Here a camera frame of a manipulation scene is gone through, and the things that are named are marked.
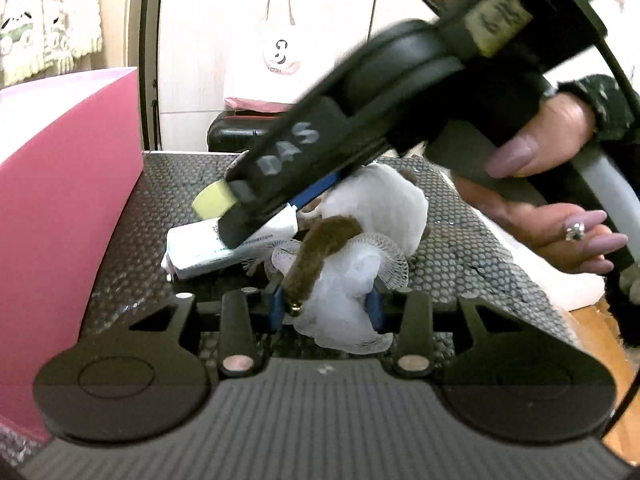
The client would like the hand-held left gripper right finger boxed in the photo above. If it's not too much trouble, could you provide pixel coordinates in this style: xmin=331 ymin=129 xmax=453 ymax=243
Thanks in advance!
xmin=365 ymin=287 xmax=566 ymax=378

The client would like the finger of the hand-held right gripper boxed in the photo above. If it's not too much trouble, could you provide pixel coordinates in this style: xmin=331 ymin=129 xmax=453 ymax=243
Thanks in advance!
xmin=217 ymin=95 xmax=371 ymax=252
xmin=289 ymin=140 xmax=401 ymax=223

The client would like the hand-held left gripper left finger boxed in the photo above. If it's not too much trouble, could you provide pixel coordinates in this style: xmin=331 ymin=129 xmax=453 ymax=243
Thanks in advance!
xmin=85 ymin=287 xmax=288 ymax=378

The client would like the white mesh bath puff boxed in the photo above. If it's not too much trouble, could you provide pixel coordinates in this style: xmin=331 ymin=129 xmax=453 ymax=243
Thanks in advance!
xmin=245 ymin=237 xmax=411 ymax=356

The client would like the brown plush strap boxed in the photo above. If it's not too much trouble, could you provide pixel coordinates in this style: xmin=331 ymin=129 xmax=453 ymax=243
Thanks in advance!
xmin=280 ymin=215 xmax=366 ymax=316

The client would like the green sponge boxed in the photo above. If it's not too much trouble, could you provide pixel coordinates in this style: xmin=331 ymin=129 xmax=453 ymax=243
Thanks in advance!
xmin=192 ymin=182 xmax=241 ymax=221

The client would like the white tube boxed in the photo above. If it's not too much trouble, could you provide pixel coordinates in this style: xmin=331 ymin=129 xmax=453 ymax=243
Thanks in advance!
xmin=161 ymin=207 xmax=298 ymax=281

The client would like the pink cardboard shoe box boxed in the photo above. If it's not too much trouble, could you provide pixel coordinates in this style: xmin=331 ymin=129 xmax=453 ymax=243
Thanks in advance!
xmin=0 ymin=66 xmax=146 ymax=446

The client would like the person's right hand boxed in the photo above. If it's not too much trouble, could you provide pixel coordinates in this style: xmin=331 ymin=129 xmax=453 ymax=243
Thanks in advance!
xmin=452 ymin=92 xmax=630 ymax=275

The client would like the black suitcase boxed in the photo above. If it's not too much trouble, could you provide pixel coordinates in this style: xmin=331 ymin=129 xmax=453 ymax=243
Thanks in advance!
xmin=206 ymin=110 xmax=301 ymax=153

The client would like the pink tote bag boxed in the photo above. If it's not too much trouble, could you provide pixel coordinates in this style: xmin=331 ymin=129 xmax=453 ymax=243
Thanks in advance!
xmin=222 ymin=0 xmax=321 ymax=111

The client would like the black bubble mat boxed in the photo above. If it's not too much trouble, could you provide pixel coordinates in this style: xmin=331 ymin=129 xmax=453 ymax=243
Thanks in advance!
xmin=0 ymin=151 xmax=571 ymax=466

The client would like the light wood wardrobe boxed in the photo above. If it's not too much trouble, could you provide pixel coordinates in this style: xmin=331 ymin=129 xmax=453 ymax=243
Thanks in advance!
xmin=150 ymin=0 xmax=451 ymax=151

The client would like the beige cabinet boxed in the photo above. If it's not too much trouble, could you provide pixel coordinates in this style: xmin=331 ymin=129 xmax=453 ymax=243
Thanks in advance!
xmin=97 ymin=0 xmax=141 ymax=68

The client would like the dark fuzzy clothing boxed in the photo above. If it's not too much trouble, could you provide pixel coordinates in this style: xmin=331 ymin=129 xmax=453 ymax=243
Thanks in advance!
xmin=602 ymin=260 xmax=640 ymax=348

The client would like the cream fleece jacket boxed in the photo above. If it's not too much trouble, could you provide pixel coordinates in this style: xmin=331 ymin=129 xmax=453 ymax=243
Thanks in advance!
xmin=0 ymin=0 xmax=103 ymax=88

